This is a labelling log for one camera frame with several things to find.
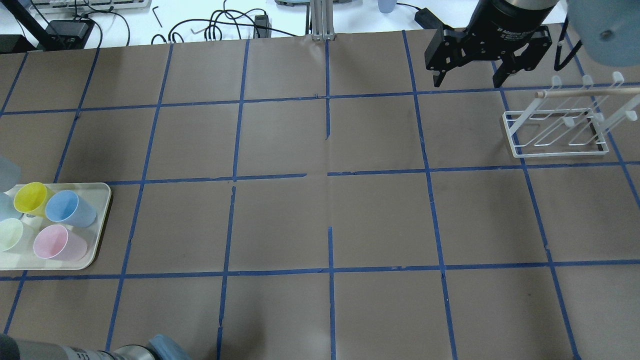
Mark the cream plastic cup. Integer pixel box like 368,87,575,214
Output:
0,218,35,252

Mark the aluminium frame post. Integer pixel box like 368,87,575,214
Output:
310,0,336,41

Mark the black power adapter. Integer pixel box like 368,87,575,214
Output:
414,7,442,30

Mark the pink plastic cup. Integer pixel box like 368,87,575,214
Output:
32,224,89,261

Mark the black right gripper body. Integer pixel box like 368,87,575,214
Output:
461,0,556,63

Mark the blue cup on desk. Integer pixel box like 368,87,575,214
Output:
377,0,397,14

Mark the blue plastic cup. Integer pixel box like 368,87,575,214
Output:
0,193,23,221
45,190,98,228

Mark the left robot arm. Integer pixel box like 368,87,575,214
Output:
0,333,192,360

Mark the white wire cup rack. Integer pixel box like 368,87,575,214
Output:
502,71,639,158

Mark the cream plastic tray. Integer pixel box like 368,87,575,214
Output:
0,182,112,271

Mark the yellow plastic cup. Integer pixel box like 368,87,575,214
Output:
13,182,56,218

